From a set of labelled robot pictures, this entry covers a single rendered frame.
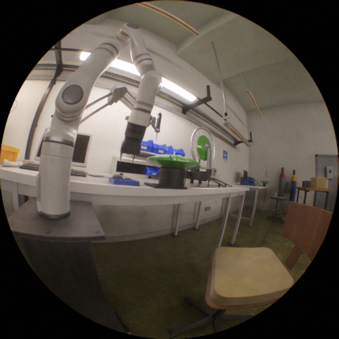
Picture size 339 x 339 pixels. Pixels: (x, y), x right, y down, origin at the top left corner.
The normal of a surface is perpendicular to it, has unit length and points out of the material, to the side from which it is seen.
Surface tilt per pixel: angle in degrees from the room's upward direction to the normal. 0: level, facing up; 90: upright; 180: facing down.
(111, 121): 90
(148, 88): 130
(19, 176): 90
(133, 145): 114
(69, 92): 88
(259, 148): 90
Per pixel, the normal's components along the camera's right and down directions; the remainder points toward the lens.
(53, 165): 0.76, 0.04
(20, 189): 0.58, 0.02
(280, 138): -0.80, -0.11
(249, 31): -0.11, 0.99
